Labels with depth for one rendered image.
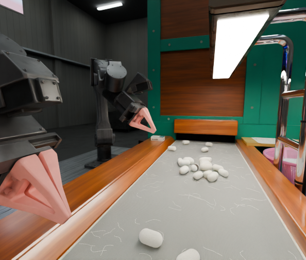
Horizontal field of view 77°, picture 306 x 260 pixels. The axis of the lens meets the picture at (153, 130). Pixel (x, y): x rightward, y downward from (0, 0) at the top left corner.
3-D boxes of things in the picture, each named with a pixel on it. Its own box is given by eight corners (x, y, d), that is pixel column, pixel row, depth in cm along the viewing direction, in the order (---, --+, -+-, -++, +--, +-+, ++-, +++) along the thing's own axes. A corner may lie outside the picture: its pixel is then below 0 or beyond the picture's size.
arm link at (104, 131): (113, 143, 84) (108, 70, 86) (97, 144, 82) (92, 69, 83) (111, 143, 90) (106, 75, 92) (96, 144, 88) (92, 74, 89)
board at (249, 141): (246, 145, 80) (246, 142, 80) (241, 139, 94) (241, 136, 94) (344, 150, 70) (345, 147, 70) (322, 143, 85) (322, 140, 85)
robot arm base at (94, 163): (121, 141, 96) (109, 140, 99) (96, 150, 78) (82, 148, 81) (122, 157, 97) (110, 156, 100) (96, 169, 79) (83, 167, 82)
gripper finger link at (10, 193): (106, 183, 25) (58, 133, 26) (67, 213, 18) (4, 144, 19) (79, 214, 27) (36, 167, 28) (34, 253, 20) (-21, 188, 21)
